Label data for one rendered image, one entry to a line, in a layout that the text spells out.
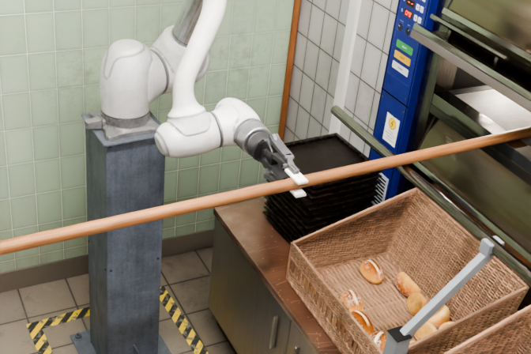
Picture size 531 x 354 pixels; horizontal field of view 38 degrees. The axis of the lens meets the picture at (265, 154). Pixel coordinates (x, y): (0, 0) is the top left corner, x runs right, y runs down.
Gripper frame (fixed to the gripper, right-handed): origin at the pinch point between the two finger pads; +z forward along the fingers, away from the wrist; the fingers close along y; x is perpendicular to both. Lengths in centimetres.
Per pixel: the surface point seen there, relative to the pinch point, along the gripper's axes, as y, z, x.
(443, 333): 42, 25, -39
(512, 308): 40, 25, -63
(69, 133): 49, -125, 24
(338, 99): 27, -83, -70
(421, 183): 1.8, 8.7, -33.1
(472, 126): 3, -14, -71
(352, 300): 55, -8, -32
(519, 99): -21, 13, -55
